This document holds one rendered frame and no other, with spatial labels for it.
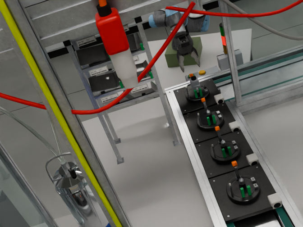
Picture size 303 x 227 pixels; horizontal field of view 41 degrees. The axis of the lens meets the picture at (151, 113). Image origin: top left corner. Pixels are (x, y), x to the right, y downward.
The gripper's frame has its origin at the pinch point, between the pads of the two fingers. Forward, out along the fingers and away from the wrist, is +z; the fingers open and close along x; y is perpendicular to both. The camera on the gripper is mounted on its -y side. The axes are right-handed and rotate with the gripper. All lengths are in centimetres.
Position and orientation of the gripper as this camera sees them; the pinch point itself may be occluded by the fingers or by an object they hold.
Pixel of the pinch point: (191, 67)
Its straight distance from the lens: 220.3
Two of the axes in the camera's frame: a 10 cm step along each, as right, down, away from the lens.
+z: 3.1, 9.5, -0.4
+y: 0.3, 0.3, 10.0
